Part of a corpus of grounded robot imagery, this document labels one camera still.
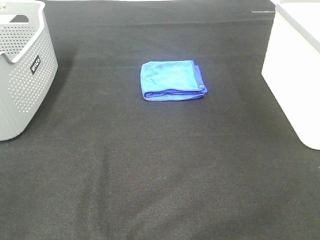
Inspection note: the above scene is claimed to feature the grey perforated plastic basket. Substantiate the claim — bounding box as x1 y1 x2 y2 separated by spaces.
0 0 58 141

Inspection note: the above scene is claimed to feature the black fabric table mat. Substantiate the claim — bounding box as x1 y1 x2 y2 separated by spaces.
0 0 320 240

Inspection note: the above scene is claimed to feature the blue towel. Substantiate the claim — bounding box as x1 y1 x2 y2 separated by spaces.
140 60 208 102

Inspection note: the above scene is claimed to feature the white plastic storage bin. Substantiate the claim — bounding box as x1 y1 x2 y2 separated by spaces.
261 0 320 150

